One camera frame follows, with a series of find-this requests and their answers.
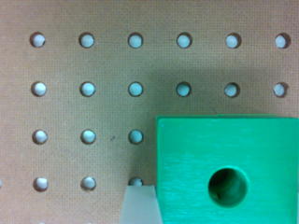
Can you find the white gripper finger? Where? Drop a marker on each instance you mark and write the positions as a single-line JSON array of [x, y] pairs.
[[140, 206]]

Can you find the green block with hole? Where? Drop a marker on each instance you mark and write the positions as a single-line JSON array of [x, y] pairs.
[[227, 170]]

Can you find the brown pegboard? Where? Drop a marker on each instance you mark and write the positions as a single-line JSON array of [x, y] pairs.
[[82, 82]]

